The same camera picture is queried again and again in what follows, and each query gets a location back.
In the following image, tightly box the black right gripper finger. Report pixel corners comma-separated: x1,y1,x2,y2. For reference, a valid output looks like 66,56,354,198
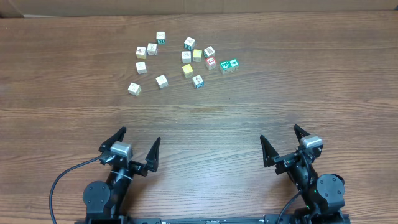
294,124,310,143
260,135,279,167

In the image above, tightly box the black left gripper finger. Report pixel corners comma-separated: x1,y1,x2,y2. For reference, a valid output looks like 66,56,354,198
99,126,127,152
146,137,161,172

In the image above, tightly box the white block snail picture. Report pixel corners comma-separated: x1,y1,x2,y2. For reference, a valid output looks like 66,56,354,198
156,75,169,89

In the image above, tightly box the white block blue side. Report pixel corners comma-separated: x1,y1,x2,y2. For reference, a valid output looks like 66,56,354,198
192,75,204,88

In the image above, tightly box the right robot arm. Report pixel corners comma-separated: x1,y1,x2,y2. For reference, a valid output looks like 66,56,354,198
260,124,350,223

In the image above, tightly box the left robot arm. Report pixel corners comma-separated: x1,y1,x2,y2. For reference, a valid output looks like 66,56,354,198
83,127,161,223

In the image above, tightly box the white block yellow side lowest-left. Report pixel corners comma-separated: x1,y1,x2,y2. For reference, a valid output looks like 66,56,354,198
127,83,141,96

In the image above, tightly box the white block letter left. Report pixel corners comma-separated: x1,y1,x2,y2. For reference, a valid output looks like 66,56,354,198
136,62,147,74

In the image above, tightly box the white block yellow sides bird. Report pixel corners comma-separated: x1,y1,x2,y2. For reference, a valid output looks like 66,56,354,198
136,47,147,59

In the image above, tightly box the white block beside bird block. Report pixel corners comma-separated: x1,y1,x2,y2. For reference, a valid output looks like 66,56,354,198
147,43,158,55

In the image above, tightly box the green block number four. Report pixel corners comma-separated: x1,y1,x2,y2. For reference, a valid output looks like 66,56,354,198
229,58,239,72

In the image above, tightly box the yellow top block lower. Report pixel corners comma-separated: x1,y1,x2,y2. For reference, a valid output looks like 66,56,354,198
182,64,193,78

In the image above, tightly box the green block left of pair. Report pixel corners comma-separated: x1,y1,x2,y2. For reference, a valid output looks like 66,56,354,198
220,61,231,74

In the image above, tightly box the white block brown drawing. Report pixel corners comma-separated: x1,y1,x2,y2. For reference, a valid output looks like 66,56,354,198
182,50,192,63

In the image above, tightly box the white block green 21 side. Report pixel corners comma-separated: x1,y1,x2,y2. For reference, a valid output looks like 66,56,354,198
156,31,166,44

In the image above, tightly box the red framed number block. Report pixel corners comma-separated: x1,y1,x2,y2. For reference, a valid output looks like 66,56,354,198
205,57,217,70

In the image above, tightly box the yellow top block upper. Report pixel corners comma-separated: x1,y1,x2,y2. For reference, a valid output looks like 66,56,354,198
192,49,202,62

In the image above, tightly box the white block teal side top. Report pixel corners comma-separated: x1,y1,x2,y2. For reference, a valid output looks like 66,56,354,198
184,37,196,51

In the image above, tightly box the white block dark green side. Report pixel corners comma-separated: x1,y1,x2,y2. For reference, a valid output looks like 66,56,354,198
203,46,215,58

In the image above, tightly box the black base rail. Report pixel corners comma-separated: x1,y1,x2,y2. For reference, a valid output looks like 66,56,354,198
75,214,351,224

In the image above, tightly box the cardboard wall panel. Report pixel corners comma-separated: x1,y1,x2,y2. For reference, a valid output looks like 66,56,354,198
1,0,397,17

